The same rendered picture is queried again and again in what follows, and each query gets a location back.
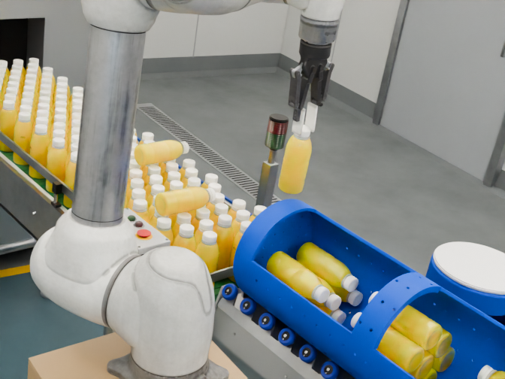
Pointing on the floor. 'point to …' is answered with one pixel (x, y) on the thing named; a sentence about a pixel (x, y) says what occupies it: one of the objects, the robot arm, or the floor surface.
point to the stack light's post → (267, 184)
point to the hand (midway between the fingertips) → (304, 119)
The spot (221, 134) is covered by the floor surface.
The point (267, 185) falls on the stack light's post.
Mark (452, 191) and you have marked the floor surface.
